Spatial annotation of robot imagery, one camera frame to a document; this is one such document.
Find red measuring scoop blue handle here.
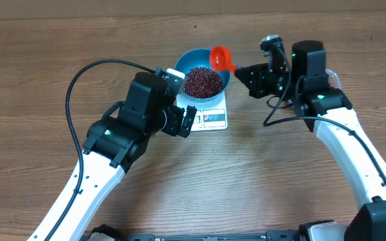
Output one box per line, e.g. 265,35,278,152
209,46,238,73

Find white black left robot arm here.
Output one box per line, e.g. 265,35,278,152
30,68,196,240

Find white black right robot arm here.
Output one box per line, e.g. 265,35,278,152
230,37,386,240

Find white kitchen scale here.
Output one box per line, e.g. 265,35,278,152
176,91,229,132

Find blue bowl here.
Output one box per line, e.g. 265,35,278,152
176,48,231,93

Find red beans in bowl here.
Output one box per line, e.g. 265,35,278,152
184,67,223,98

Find clear plastic container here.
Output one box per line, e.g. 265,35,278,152
325,68,342,90

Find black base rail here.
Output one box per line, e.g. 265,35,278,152
82,219,348,241

